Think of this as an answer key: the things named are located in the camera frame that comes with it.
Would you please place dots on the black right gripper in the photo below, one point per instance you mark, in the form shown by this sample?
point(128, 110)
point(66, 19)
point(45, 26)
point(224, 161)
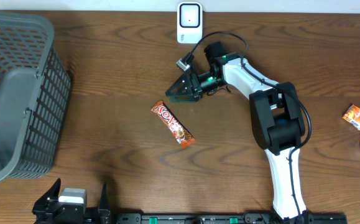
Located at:
point(196, 91)

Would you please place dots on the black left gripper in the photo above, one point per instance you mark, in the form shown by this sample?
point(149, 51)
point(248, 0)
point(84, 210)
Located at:
point(38, 209)

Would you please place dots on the orange chocolate bar wrapper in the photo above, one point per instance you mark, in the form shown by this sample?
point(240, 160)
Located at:
point(180, 133)

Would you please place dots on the orange snack box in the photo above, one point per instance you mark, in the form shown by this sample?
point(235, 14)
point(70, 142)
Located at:
point(352, 115)

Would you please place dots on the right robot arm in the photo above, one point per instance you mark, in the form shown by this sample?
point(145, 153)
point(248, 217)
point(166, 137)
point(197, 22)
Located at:
point(276, 117)

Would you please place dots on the white barcode scanner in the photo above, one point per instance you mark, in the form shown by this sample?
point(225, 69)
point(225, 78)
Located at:
point(189, 22)

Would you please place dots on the grey plastic basket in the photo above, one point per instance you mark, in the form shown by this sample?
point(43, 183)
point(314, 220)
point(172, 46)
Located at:
point(34, 95)

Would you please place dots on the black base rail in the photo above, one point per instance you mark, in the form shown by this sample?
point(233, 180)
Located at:
point(246, 218)

